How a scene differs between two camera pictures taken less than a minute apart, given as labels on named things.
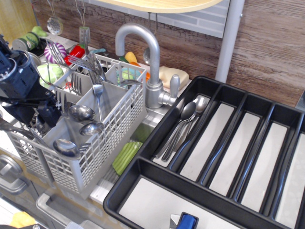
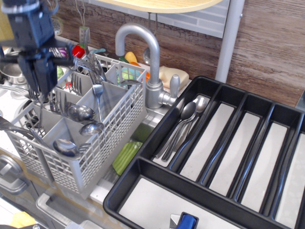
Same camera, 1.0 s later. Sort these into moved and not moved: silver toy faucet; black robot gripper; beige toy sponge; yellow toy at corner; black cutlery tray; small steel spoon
Moved: small steel spoon; black robot gripper
Not moved: yellow toy at corner; silver toy faucet; beige toy sponge; black cutlery tray
